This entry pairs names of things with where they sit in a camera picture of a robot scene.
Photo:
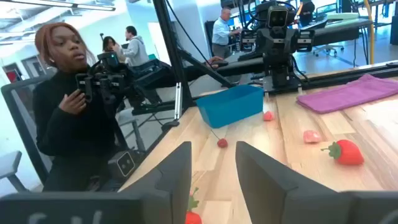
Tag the black table edge rail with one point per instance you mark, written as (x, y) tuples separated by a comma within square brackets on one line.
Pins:
[(342, 74)]

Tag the small black table-level camera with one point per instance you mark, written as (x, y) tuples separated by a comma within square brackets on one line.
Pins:
[(122, 164)]

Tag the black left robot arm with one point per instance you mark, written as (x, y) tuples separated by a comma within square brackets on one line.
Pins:
[(281, 76)]

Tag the grey stool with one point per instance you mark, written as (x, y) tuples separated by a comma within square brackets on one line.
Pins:
[(9, 166)]

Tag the purple folded cloth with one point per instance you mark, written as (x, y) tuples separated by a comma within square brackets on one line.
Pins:
[(348, 95)]

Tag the dark background desk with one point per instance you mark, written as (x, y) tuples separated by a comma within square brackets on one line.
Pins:
[(339, 29)]

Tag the black frame upright post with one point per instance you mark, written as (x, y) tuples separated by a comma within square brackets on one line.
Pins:
[(169, 53)]

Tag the person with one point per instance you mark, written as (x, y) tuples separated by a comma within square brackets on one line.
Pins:
[(306, 12), (108, 43), (220, 34), (136, 49), (74, 130)]

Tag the pink toy raspberry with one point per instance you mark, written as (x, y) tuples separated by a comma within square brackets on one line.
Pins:
[(268, 116), (311, 137)]

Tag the red toy tomato green stem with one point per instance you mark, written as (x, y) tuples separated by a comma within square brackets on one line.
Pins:
[(192, 217)]

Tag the silver metal bracket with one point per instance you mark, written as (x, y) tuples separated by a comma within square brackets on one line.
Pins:
[(178, 101)]

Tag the small red toy cherry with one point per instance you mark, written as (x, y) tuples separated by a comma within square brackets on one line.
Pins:
[(222, 143)]

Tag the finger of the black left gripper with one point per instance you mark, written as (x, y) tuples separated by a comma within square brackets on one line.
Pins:
[(248, 40), (305, 40)]

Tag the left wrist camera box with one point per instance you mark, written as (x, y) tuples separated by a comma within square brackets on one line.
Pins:
[(277, 17)]

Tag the blue plastic tupperware container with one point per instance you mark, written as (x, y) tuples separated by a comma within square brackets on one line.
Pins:
[(230, 107)]

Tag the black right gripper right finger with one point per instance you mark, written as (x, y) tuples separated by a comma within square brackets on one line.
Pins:
[(267, 193)]

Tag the black diagonal frame brace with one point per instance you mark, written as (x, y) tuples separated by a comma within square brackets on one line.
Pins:
[(205, 68)]

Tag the red toy strawberry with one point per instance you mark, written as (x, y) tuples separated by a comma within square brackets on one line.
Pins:
[(348, 153)]

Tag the white background office chair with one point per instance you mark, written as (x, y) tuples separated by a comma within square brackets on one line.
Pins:
[(328, 49)]

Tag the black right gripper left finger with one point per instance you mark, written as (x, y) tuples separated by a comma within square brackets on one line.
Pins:
[(168, 186)]

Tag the black office chair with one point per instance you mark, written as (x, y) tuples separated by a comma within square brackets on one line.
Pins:
[(18, 124)]

